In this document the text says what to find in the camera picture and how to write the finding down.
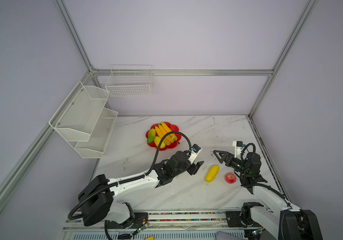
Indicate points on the aluminium front mounting rail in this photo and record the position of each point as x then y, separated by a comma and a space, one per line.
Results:
189, 220

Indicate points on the green yellow fake mango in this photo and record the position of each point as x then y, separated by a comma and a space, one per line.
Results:
151, 136

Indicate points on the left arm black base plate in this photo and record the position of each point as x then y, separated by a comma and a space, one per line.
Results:
133, 222

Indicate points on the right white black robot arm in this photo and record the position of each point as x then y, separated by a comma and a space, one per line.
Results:
273, 211

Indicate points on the yellow fake fruit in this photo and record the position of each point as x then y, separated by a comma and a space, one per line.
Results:
212, 173

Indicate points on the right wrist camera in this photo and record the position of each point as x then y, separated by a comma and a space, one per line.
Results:
239, 146

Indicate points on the white wire wall basket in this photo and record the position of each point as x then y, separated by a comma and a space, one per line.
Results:
130, 81

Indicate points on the red fake apple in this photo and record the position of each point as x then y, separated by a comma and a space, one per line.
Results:
230, 178

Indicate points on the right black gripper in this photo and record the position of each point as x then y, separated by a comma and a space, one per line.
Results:
225, 157

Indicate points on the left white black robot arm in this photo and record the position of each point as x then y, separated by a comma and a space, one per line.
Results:
102, 198

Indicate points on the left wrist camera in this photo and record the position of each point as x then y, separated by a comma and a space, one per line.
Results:
194, 152

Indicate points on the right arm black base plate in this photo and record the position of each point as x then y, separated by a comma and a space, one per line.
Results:
234, 219

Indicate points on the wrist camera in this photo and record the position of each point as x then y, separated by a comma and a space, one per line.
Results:
239, 146
194, 152

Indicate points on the white mesh two-tier shelf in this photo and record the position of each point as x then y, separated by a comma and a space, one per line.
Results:
84, 121

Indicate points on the yellow fake lemon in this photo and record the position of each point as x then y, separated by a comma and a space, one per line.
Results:
159, 143

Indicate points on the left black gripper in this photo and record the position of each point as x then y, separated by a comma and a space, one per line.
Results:
194, 168

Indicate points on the yellow fake banana bunch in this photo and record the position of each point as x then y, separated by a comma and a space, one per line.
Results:
161, 130

